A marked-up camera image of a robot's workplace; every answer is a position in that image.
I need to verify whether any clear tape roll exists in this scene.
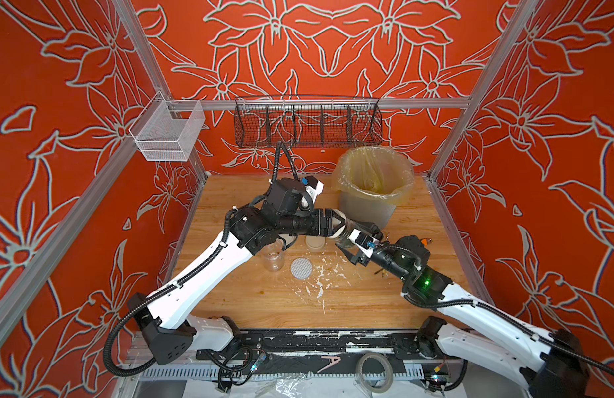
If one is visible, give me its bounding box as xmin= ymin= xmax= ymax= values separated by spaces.
xmin=355 ymin=353 xmax=394 ymax=397

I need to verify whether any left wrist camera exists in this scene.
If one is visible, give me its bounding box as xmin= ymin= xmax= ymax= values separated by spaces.
xmin=264 ymin=176 xmax=325 ymax=216

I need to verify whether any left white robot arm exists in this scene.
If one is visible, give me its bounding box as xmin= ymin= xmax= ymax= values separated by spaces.
xmin=129 ymin=177 xmax=346 ymax=365

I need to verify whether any translucent ribbed trash bin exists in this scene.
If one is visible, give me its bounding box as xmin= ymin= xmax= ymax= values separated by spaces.
xmin=338 ymin=192 xmax=397 ymax=229

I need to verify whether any glass jar beige lid front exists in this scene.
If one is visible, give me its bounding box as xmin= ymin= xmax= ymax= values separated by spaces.
xmin=335 ymin=221 xmax=364 ymax=249

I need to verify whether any black wire wall basket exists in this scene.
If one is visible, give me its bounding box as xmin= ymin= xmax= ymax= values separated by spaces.
xmin=233 ymin=95 xmax=385 ymax=149

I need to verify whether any beige lid of back jar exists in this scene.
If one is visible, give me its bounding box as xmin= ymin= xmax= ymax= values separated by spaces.
xmin=305 ymin=236 xmax=326 ymax=250

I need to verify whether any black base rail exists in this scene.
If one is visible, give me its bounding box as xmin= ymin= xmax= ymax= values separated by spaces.
xmin=194 ymin=327 xmax=462 ymax=362

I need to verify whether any beige lid of jar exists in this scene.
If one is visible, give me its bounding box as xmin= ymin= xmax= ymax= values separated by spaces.
xmin=329 ymin=220 xmax=347 ymax=239
xmin=305 ymin=236 xmax=326 ymax=250

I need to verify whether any beige lid of front jar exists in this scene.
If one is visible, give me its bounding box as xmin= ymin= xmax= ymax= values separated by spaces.
xmin=329 ymin=220 xmax=347 ymax=239

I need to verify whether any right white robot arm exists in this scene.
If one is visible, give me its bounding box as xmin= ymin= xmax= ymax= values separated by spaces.
xmin=332 ymin=222 xmax=590 ymax=397

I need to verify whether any clear plastic wall basket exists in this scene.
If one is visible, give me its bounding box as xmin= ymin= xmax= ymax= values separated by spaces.
xmin=129 ymin=91 xmax=206 ymax=162

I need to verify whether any glass jar patterned lid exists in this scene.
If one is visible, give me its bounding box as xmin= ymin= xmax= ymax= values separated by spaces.
xmin=259 ymin=241 xmax=285 ymax=272

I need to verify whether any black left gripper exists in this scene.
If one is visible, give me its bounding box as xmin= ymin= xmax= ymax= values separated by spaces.
xmin=278 ymin=206 xmax=347 ymax=236

